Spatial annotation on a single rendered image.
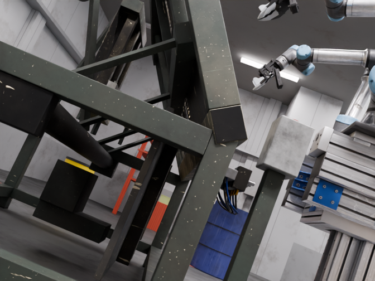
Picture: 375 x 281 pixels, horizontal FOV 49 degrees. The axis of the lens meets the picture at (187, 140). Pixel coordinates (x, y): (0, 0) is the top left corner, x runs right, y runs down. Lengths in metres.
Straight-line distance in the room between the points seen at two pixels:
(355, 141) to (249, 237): 0.54
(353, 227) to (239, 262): 0.52
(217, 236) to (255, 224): 3.46
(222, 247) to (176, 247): 3.52
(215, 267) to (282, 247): 3.68
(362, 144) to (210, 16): 0.71
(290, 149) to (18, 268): 0.92
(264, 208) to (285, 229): 7.01
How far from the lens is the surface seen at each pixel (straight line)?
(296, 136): 1.39
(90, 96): 1.36
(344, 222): 1.68
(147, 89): 10.36
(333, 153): 1.56
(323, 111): 8.88
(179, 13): 1.59
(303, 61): 2.34
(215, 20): 1.45
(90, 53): 2.46
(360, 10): 1.93
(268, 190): 1.38
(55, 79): 1.40
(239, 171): 1.63
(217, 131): 1.33
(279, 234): 8.36
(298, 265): 9.93
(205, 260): 4.84
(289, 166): 1.37
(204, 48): 1.40
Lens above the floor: 0.50
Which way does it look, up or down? 10 degrees up
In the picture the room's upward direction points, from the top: 23 degrees clockwise
